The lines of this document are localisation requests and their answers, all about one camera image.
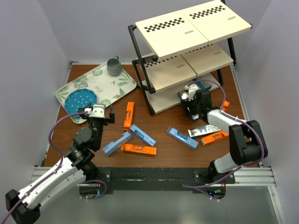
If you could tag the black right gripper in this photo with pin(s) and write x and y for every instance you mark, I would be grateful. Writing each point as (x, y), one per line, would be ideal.
(186, 104)

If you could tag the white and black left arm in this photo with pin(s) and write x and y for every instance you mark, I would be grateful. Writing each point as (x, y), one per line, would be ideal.
(73, 168)

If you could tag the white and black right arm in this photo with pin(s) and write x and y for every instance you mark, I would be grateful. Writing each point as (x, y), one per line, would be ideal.
(246, 141)

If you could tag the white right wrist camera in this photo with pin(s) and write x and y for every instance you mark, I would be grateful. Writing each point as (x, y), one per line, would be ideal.
(191, 91)

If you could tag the orange toothpaste box upright left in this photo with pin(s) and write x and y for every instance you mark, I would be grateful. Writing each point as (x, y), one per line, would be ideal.
(129, 116)

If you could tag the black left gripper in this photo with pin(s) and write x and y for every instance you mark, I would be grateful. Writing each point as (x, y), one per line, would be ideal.
(110, 119)

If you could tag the blue toothpaste box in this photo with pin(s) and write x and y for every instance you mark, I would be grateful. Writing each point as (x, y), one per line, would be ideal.
(142, 135)
(113, 146)
(188, 141)

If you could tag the orange toothpaste box bottom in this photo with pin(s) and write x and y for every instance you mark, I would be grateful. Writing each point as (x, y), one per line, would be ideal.
(139, 149)

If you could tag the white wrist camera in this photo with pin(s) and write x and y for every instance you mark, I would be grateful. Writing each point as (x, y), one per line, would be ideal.
(191, 91)
(95, 111)

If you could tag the aluminium frame rail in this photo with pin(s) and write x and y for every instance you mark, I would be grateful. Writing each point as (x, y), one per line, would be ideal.
(249, 177)

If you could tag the leaf-patterned white tray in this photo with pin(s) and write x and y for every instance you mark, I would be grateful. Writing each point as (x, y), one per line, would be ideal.
(107, 88)

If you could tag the orange toothpaste box right lower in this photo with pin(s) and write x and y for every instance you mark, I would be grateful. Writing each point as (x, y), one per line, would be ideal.
(217, 136)

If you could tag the silver toothpaste box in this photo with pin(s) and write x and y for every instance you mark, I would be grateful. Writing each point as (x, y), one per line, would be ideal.
(188, 105)
(203, 130)
(203, 85)

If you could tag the orange toothpaste box far right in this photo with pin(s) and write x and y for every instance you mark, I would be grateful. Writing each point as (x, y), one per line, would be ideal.
(225, 106)

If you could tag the teal dotted plate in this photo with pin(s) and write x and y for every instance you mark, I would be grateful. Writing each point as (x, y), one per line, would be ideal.
(79, 99)

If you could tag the three-tier cream shelf rack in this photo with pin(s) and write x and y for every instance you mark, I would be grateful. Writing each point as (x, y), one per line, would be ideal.
(174, 48)

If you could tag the grey ceramic cup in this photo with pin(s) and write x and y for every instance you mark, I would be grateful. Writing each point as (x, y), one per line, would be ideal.
(114, 66)

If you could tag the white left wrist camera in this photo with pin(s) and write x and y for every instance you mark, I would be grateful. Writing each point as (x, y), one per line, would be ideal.
(95, 111)

